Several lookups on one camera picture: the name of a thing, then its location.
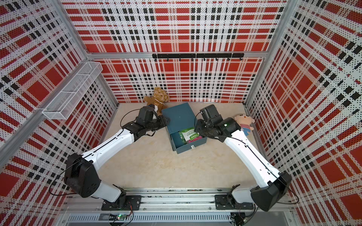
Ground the pink plush doll blue body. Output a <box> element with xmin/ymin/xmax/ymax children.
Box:
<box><xmin>234</xmin><ymin>114</ymin><xmax>255</xmax><ymax>136</ymax></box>

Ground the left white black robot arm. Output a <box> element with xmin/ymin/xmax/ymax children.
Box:
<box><xmin>64</xmin><ymin>106</ymin><xmax>170</xmax><ymax>206</ymax></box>

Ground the white wire mesh basket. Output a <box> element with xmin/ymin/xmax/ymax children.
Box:
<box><xmin>42</xmin><ymin>61</ymin><xmax>102</xmax><ymax>120</ymax></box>

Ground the teal drawer cabinet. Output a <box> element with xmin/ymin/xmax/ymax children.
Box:
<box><xmin>162</xmin><ymin>103</ymin><xmax>195</xmax><ymax>134</ymax></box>

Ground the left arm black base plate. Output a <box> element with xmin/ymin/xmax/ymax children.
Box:
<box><xmin>101</xmin><ymin>195</ymin><xmax>142</xmax><ymax>211</ymax></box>

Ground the black hook rail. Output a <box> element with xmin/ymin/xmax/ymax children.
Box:
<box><xmin>152</xmin><ymin>53</ymin><xmax>245</xmax><ymax>60</ymax></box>

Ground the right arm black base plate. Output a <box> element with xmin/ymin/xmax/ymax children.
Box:
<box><xmin>215</xmin><ymin>195</ymin><xmax>254</xmax><ymax>210</ymax></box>

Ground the brown teddy bear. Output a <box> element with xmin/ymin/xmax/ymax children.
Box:
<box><xmin>143</xmin><ymin>87</ymin><xmax>170</xmax><ymax>115</ymax></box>

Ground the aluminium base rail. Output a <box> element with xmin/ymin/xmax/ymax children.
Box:
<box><xmin>56</xmin><ymin>188</ymin><xmax>301</xmax><ymax>226</ymax></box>

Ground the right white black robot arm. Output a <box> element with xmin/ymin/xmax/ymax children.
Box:
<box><xmin>195</xmin><ymin>105</ymin><xmax>292</xmax><ymax>211</ymax></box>

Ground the green circuit board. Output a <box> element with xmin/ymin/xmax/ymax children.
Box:
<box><xmin>109</xmin><ymin>214</ymin><xmax>129</xmax><ymax>221</ymax></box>

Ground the green white seed bag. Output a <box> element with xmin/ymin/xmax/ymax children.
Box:
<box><xmin>178</xmin><ymin>127</ymin><xmax>202</xmax><ymax>144</ymax></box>

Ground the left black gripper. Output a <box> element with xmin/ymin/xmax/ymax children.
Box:
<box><xmin>145</xmin><ymin>115</ymin><xmax>170</xmax><ymax>132</ymax></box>

